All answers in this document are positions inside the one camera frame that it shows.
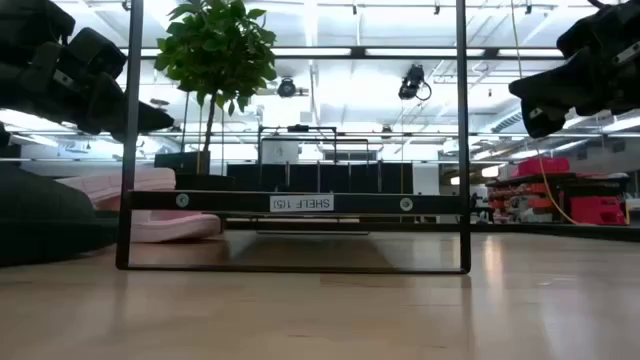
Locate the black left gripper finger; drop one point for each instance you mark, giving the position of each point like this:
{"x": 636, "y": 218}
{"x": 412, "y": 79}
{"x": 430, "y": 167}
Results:
{"x": 115, "y": 112}

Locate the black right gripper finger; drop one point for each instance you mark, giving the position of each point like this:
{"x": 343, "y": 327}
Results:
{"x": 555, "y": 80}
{"x": 542, "y": 117}

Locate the pink slide sandal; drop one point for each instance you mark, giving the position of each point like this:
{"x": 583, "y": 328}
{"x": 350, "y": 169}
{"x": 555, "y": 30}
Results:
{"x": 110, "y": 185}
{"x": 175, "y": 227}

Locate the black slide sandal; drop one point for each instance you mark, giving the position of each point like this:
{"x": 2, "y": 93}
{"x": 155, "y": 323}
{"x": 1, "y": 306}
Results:
{"x": 45, "y": 225}

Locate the black-framed wooden shelf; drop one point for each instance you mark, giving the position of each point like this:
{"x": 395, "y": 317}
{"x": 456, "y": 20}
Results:
{"x": 225, "y": 201}

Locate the black storage rack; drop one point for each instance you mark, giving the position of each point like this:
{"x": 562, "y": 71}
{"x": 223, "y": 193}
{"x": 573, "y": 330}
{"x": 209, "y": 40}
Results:
{"x": 530, "y": 202}

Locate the green potted plant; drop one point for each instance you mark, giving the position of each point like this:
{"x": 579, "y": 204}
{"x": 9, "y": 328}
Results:
{"x": 215, "y": 45}

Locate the black ceiling spotlight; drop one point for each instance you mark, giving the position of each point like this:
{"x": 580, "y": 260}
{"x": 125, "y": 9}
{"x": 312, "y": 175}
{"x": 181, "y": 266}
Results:
{"x": 412, "y": 80}
{"x": 286, "y": 87}

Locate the black cabinet row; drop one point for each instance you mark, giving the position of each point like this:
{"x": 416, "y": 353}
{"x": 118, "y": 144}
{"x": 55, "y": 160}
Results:
{"x": 320, "y": 180}

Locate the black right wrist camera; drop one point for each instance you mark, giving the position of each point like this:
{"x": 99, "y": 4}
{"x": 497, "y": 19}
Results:
{"x": 585, "y": 30}

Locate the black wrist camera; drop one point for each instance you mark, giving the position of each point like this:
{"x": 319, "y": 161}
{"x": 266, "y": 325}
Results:
{"x": 585, "y": 30}
{"x": 95, "y": 52}

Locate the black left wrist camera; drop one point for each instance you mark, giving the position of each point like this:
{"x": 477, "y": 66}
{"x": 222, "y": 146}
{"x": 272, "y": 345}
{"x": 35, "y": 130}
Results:
{"x": 95, "y": 52}

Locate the black aluminium rig frame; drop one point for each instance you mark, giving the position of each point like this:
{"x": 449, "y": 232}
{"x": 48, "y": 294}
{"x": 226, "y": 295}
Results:
{"x": 500, "y": 229}

